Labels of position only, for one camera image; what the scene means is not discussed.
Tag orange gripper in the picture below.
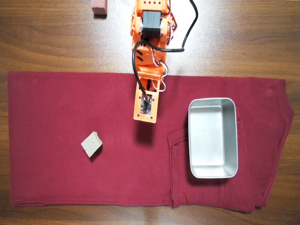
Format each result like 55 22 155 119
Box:
136 67 165 92

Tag beige speckled cube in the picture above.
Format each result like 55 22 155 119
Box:
80 131 104 158

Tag pink sponge block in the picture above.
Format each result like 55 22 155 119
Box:
91 0 109 17

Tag dark red cloth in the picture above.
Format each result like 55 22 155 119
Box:
7 71 295 214

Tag rectangular metal tray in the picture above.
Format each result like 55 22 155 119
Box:
187 97 239 180

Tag white servo wires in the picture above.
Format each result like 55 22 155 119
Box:
151 14 179 92

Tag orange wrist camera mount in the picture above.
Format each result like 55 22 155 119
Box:
133 88 158 124

